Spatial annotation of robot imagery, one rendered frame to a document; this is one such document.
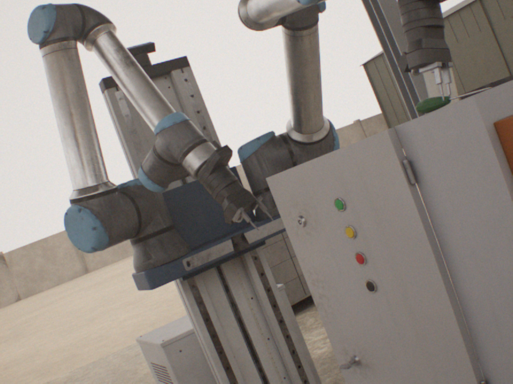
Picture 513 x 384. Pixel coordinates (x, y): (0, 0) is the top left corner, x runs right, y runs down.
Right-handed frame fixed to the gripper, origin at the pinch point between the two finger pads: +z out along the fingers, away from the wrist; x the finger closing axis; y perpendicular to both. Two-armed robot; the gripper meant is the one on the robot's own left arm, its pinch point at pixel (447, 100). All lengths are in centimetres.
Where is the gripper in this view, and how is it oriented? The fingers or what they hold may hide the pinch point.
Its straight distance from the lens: 106.1
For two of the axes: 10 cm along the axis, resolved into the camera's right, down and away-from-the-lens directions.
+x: -8.8, 1.0, -4.6
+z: 1.4, 9.9, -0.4
